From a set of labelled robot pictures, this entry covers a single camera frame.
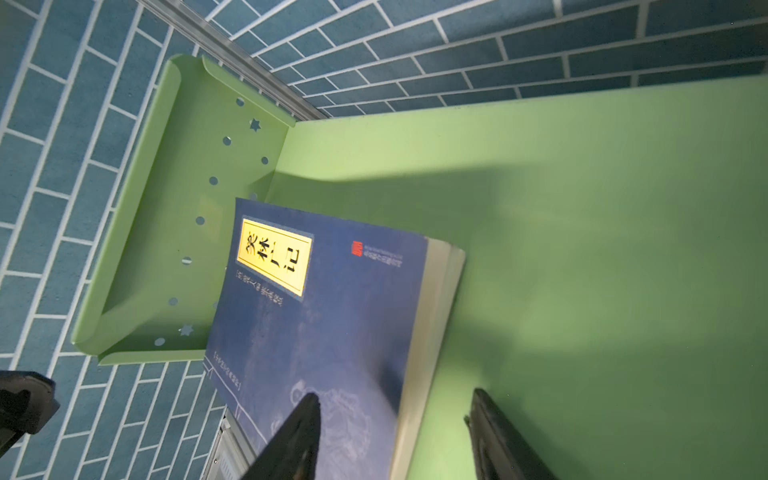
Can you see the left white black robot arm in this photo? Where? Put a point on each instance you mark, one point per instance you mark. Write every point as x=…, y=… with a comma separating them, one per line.
x=27, y=404

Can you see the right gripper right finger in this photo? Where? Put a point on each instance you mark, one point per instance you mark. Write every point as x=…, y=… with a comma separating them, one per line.
x=500, y=452

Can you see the green wooden shelf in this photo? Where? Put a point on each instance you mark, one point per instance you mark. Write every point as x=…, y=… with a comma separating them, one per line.
x=615, y=298

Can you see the blue book yellow label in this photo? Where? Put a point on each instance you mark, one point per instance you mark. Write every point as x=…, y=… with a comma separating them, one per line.
x=351, y=313

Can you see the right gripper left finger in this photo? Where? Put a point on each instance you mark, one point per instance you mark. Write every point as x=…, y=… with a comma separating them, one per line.
x=293, y=451

